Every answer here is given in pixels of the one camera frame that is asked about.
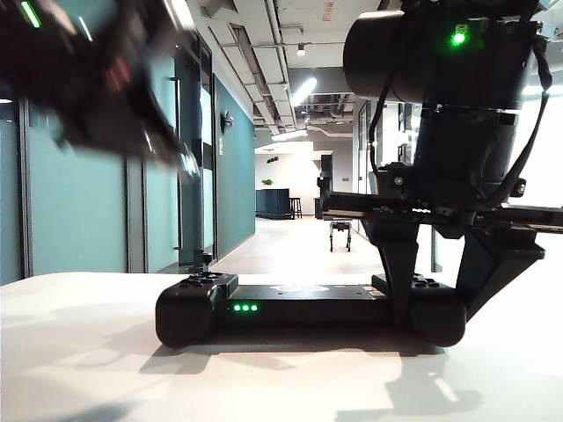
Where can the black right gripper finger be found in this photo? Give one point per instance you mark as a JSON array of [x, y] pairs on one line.
[[497, 264], [398, 264]]

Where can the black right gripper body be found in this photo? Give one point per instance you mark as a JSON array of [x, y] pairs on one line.
[[352, 206]]

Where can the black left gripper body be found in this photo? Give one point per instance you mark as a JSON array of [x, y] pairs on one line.
[[97, 88]]

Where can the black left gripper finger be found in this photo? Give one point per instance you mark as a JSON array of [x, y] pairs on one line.
[[171, 140]]

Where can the black remote controller with joysticks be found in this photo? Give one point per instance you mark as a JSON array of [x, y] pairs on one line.
[[308, 312]]

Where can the black quadruped robot dog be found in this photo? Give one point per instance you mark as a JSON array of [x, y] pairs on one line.
[[341, 228]]

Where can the tall black machine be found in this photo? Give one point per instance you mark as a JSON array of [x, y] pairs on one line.
[[326, 171]]

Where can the dark wooden bar stool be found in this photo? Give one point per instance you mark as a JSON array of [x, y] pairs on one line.
[[295, 206]]

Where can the dark counter with white top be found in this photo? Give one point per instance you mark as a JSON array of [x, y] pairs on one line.
[[270, 204]]

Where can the green potted plant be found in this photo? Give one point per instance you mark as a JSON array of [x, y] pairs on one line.
[[267, 182]]

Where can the long linear ceiling light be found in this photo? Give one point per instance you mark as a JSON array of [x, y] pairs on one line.
[[303, 92], [289, 135]]

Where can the ceiling track spot lamp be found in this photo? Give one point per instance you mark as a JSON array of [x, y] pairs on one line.
[[301, 50]]

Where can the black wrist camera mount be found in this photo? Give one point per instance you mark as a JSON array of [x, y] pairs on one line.
[[398, 178]]

